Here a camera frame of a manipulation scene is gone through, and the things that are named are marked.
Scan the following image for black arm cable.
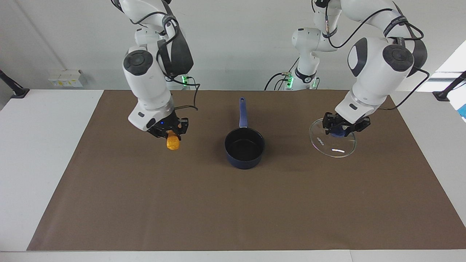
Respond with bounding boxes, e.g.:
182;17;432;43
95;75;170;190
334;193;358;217
323;0;430;111
129;10;200;111

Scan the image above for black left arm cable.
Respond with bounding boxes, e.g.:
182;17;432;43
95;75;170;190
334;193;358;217
323;0;430;111

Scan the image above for white wall socket box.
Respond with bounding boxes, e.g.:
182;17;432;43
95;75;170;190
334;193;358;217
48;70;84;88

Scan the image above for dark blue saucepan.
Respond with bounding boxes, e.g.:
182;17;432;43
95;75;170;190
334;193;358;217
224;97;265;170

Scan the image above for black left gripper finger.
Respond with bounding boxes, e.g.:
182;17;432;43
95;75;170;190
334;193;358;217
323;112;337;136
346;116;371;139

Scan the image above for black left base cables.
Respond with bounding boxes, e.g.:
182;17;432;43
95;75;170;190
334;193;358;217
264;56;300;91

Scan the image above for glass lid with blue knob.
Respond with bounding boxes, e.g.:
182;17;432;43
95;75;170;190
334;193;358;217
309;118;357;158

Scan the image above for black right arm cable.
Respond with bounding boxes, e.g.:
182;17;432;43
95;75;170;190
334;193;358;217
129;10;200;111

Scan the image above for black clamp stand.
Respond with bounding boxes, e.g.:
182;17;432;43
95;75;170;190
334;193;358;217
433;71;466;102
0;69;30;99

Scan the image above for yellow corn cob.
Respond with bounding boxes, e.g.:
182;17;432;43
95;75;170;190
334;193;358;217
166;131;180;151

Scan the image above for brown table mat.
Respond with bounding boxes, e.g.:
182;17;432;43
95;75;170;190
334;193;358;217
27;90;466;251

